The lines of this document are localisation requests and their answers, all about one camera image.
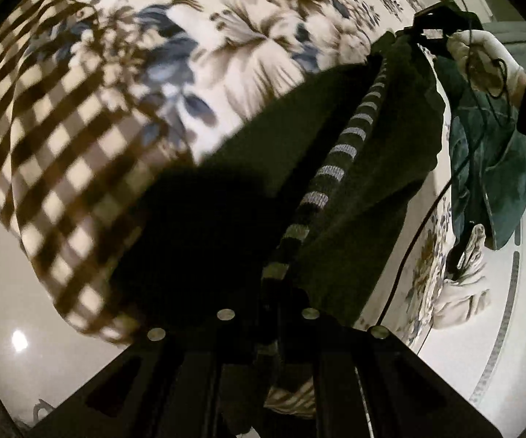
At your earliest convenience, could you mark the teal denim garment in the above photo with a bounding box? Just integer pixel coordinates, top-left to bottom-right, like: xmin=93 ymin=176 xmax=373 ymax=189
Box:
xmin=435 ymin=52 xmax=526 ymax=251

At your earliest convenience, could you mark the floral checked blanket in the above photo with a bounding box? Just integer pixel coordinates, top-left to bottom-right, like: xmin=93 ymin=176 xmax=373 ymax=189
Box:
xmin=0 ymin=0 xmax=456 ymax=420

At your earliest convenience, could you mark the person's right hand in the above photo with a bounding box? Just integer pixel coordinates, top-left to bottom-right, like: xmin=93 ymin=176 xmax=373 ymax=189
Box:
xmin=446 ymin=28 xmax=526 ymax=107

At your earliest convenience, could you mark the white crumpled cloth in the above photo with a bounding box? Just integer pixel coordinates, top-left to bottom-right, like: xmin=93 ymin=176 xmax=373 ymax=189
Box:
xmin=434 ymin=223 xmax=492 ymax=329

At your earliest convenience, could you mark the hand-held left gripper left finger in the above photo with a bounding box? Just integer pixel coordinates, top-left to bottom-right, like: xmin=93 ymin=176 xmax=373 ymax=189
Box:
xmin=29 ymin=309 xmax=264 ymax=438

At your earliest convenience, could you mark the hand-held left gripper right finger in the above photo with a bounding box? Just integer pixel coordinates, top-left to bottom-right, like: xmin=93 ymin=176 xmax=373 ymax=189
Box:
xmin=290 ymin=308 xmax=503 ymax=438

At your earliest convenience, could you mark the dark green striped-trim garment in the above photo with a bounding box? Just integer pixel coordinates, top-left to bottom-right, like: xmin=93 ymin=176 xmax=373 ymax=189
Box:
xmin=112 ymin=31 xmax=449 ymax=436

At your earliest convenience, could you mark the black cable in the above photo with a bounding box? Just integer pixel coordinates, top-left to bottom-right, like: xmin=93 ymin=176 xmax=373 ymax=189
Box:
xmin=376 ymin=0 xmax=511 ymax=327

